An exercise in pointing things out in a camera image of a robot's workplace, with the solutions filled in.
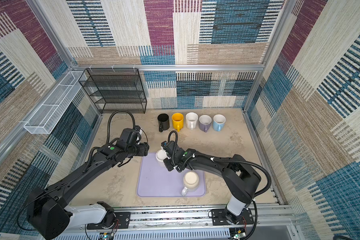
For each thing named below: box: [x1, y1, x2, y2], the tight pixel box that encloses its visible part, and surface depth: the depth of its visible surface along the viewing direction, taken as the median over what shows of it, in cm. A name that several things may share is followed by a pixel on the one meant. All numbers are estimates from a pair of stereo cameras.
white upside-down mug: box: [155, 146, 171, 167], surface depth 89 cm
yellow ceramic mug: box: [171, 112, 184, 132], surface depth 105 cm
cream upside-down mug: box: [181, 171, 200, 196], surface depth 79 cm
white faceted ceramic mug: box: [185, 112, 199, 130], surface depth 104 cm
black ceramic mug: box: [157, 113, 170, 133], surface depth 107 cm
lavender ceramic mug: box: [198, 114, 213, 133], surface depth 107 cm
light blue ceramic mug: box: [213, 114, 226, 132], surface depth 104 cm
